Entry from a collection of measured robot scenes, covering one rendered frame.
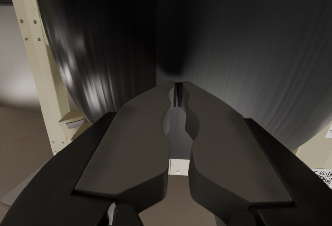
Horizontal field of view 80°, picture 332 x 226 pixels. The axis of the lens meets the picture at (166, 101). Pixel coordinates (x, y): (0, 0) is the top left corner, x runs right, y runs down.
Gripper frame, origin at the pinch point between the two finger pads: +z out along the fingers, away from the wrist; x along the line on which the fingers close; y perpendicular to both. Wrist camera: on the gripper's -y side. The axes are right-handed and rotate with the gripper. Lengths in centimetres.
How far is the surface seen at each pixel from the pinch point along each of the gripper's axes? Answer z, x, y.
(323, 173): 17.3, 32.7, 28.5
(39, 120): 336, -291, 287
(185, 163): 40, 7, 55
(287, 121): 2.4, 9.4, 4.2
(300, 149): 18.2, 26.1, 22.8
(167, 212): 131, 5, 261
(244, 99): 2.0, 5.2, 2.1
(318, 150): 18.1, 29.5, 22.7
